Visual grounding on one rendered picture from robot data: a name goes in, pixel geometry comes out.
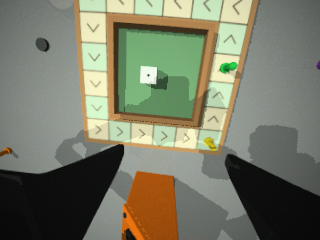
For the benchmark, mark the yellow pawn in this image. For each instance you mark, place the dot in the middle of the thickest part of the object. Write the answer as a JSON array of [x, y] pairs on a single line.
[[209, 142]]

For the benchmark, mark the white die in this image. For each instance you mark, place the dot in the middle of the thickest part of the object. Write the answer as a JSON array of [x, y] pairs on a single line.
[[148, 75]]

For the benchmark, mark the orange game pawn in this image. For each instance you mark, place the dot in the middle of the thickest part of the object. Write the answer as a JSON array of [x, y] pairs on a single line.
[[6, 151]]

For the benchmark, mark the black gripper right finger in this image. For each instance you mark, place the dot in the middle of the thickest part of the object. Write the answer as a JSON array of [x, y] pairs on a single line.
[[278, 210]]

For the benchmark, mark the green pawn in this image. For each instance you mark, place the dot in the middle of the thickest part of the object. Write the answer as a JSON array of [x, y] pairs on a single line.
[[226, 67]]

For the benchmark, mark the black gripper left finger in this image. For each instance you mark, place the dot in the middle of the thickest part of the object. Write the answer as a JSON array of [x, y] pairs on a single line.
[[61, 204]]

